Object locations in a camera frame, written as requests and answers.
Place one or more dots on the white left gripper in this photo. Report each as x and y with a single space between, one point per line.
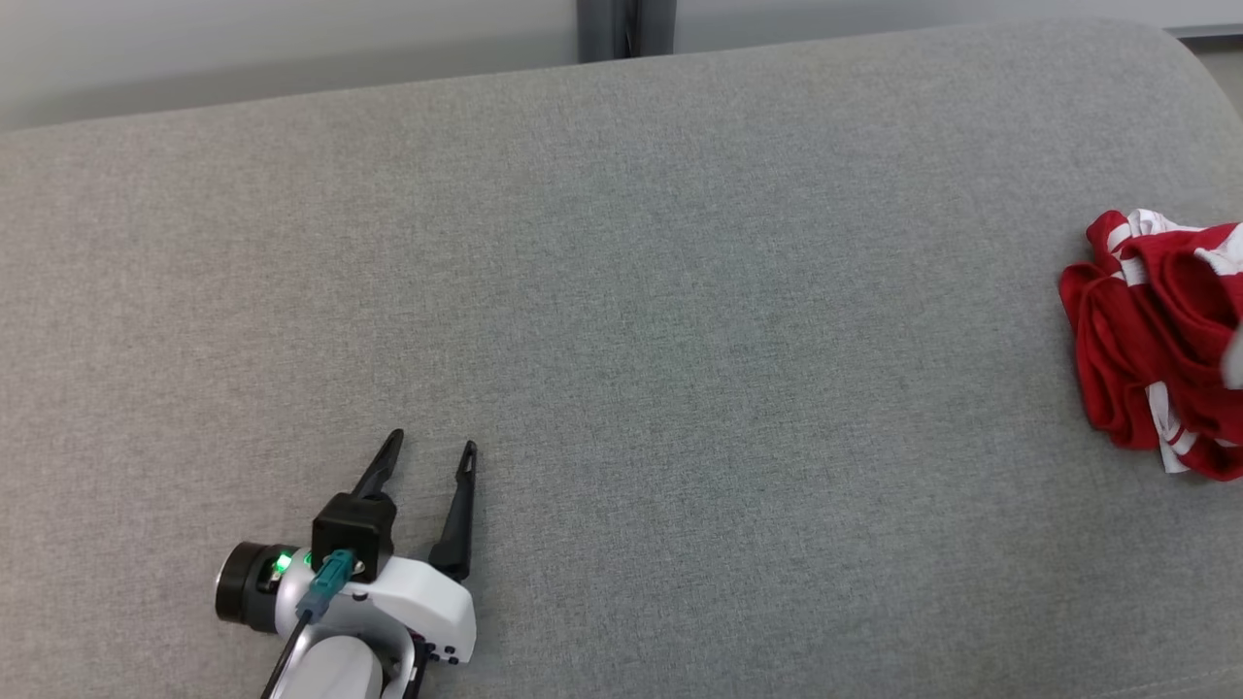
427 602

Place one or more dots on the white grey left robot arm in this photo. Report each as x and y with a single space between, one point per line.
330 670

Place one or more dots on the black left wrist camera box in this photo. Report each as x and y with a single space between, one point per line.
354 534

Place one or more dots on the grey post with two cylinders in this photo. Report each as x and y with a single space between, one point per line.
626 27

